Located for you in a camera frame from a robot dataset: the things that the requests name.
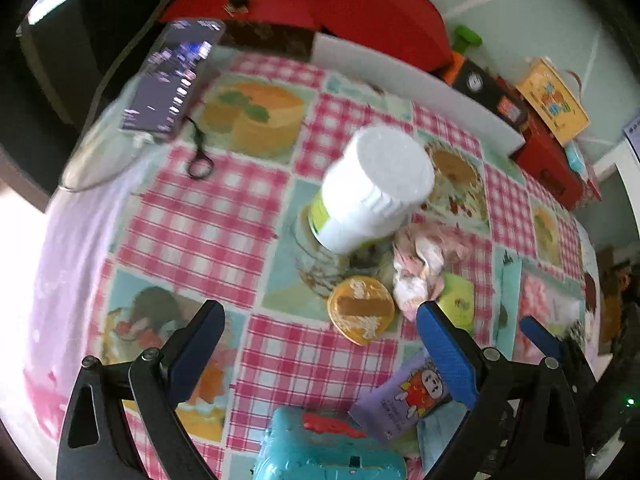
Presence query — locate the black hair tie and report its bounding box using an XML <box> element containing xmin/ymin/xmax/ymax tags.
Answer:
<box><xmin>186</xmin><ymin>117</ymin><xmax>217</xmax><ymax>180</ymax></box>

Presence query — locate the red pipe cleaner bundle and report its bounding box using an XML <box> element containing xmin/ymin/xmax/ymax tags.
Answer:
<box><xmin>302</xmin><ymin>412</ymin><xmax>368</xmax><ymax>438</ymax></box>

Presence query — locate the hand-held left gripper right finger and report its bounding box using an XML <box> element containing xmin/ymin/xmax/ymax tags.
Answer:
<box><xmin>416</xmin><ymin>301</ymin><xmax>587</xmax><ymax>480</ymax></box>

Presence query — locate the white pill bottle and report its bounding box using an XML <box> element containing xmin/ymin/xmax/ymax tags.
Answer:
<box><xmin>306</xmin><ymin>126</ymin><xmax>436</xmax><ymax>256</ymax></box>

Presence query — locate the smartphone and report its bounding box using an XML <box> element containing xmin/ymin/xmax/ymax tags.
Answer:
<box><xmin>120</xmin><ymin>17</ymin><xmax>226</xmax><ymax>142</ymax></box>

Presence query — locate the pink patterned scrunchie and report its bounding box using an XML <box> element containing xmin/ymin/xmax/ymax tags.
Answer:
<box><xmin>391</xmin><ymin>222</ymin><xmax>468</xmax><ymax>317</ymax></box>

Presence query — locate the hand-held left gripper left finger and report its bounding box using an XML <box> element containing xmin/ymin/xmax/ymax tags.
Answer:
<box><xmin>56</xmin><ymin>300</ymin><xmax>227</xmax><ymax>480</ymax></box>

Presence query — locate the green knob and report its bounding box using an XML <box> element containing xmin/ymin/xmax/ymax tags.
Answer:
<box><xmin>452</xmin><ymin>25</ymin><xmax>483</xmax><ymax>53</ymax></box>

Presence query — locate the large red box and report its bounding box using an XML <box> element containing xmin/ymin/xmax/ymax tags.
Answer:
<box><xmin>160</xmin><ymin>0</ymin><xmax>453</xmax><ymax>73</ymax></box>

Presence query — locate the black glossy cabinet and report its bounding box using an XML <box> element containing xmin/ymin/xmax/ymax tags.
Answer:
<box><xmin>15</xmin><ymin>0</ymin><xmax>201</xmax><ymax>131</ymax></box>

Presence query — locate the green tissue packet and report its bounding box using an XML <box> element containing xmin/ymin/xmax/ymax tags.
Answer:
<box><xmin>437</xmin><ymin>272</ymin><xmax>476</xmax><ymax>336</ymax></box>

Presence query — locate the round orange snack pack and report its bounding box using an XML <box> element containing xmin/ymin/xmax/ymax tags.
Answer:
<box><xmin>327</xmin><ymin>276</ymin><xmax>396</xmax><ymax>346</ymax></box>

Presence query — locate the black orange box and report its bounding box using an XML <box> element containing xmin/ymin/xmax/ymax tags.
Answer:
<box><xmin>442</xmin><ymin>55</ymin><xmax>531</xmax><ymax>126</ymax></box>

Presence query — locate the light blue tissue packet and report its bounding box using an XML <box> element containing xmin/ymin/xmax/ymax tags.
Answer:
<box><xmin>565</xmin><ymin>140</ymin><xmax>591</xmax><ymax>181</ymax></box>

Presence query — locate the white shelf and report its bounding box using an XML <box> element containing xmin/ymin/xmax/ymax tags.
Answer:
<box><xmin>614</xmin><ymin>157</ymin><xmax>640</xmax><ymax>243</ymax></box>

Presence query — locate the red carton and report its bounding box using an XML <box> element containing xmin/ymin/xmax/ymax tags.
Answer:
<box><xmin>510</xmin><ymin>110</ymin><xmax>586</xmax><ymax>211</ymax></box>

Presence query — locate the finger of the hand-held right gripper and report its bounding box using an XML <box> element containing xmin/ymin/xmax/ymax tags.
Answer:
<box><xmin>519</xmin><ymin>315</ymin><xmax>577</xmax><ymax>363</ymax></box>

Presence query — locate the red patterned box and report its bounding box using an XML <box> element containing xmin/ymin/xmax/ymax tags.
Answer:
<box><xmin>582</xmin><ymin>165</ymin><xmax>603</xmax><ymax>201</ymax></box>

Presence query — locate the teal cardboard tray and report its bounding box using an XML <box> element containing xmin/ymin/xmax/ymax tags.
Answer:
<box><xmin>497</xmin><ymin>255</ymin><xmax>603</xmax><ymax>366</ymax></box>

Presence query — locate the teal plastic toy case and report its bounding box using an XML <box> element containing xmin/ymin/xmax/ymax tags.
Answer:
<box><xmin>254</xmin><ymin>406</ymin><xmax>408</xmax><ymax>480</ymax></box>

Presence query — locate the checkered printed tablecloth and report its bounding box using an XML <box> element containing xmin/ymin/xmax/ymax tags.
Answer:
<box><xmin>20</xmin><ymin>42</ymin><xmax>608</xmax><ymax>480</ymax></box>

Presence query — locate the purple wipes packet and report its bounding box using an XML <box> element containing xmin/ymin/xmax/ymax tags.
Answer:
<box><xmin>348</xmin><ymin>347</ymin><xmax>453</xmax><ymax>445</ymax></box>

